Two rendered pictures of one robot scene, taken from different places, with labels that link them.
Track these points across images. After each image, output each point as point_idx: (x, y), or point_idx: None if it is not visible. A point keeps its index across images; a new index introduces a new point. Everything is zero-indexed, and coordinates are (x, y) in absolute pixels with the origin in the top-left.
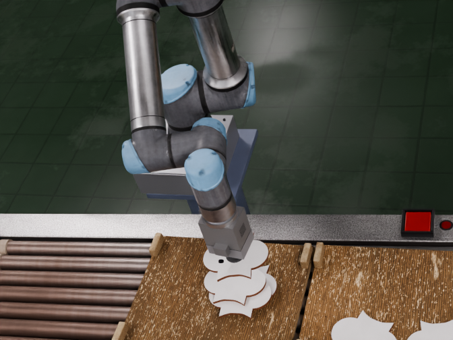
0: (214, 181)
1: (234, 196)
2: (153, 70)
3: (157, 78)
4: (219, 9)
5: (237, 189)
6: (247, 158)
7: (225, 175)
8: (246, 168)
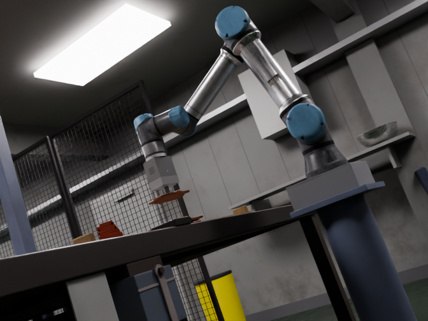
0: (135, 127)
1: (290, 213)
2: (202, 81)
3: (201, 86)
4: (244, 49)
5: (297, 210)
6: (329, 198)
7: (142, 128)
8: (322, 204)
